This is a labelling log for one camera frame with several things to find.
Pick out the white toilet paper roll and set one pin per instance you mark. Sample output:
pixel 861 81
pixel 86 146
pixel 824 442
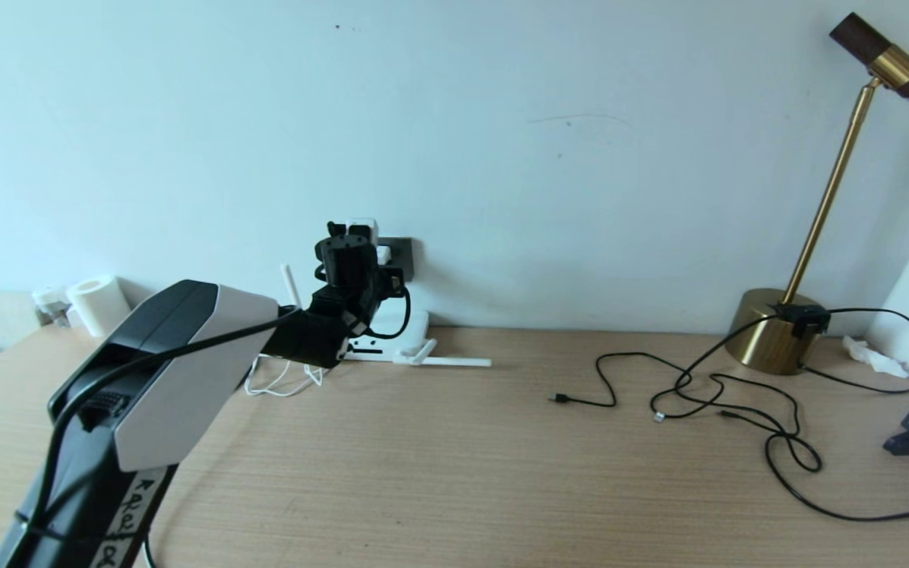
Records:
pixel 99 304

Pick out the white router with antennas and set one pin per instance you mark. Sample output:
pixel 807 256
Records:
pixel 415 335

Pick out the small clear jar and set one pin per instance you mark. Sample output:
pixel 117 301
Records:
pixel 50 306

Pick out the crumpled white tissue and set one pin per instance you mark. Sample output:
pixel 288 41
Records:
pixel 877 359

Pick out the white power adapter plug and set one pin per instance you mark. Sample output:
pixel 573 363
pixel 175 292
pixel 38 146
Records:
pixel 361 229

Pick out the grey wall socket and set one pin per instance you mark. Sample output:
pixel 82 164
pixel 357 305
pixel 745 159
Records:
pixel 402 256

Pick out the brass desk lamp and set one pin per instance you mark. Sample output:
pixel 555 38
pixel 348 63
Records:
pixel 762 339

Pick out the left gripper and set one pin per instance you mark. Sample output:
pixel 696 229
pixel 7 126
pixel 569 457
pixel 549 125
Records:
pixel 386 285

